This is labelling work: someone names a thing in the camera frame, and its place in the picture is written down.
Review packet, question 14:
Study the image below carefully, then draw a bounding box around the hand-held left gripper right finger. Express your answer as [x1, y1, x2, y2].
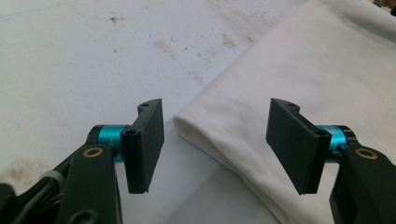
[265, 98, 358, 196]

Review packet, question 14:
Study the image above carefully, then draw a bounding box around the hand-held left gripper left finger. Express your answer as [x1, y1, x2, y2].
[87, 98, 165, 194]

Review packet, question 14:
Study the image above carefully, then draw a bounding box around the white printed tank top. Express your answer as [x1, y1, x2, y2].
[173, 0, 396, 224]

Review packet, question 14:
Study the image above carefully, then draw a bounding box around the white table mat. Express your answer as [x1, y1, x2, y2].
[0, 0, 312, 224]

